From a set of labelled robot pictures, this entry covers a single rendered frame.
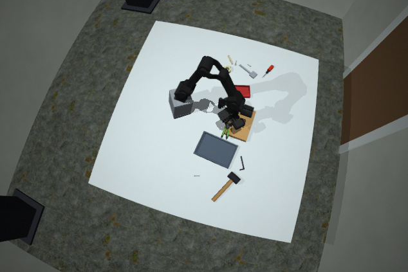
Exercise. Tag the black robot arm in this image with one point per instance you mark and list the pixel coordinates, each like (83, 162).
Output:
(235, 101)

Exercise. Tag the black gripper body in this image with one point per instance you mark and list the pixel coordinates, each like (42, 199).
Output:
(237, 123)

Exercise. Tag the red-handled screwdriver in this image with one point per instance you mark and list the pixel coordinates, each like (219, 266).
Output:
(269, 69)

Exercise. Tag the wooden-handled mallet with black head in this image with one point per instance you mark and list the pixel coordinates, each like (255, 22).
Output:
(233, 178)

